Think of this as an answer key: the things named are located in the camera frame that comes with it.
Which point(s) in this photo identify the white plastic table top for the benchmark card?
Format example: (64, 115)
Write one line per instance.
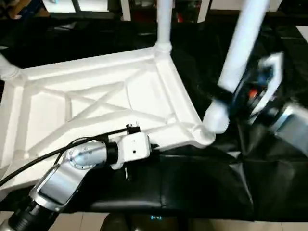
(96, 101)

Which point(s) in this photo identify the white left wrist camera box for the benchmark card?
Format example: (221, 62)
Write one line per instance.
(132, 147)

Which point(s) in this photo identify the black mat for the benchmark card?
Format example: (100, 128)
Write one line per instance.
(216, 183)

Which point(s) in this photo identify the small brown cardboard box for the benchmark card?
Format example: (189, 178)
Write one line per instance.
(24, 7)

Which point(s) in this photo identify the white glass door cabinet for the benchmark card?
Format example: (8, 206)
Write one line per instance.
(144, 9)

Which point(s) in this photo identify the grey left robot foot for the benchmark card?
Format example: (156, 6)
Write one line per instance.
(120, 222)

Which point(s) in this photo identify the white plastic table leg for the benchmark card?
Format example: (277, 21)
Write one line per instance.
(238, 53)
(7, 70)
(163, 24)

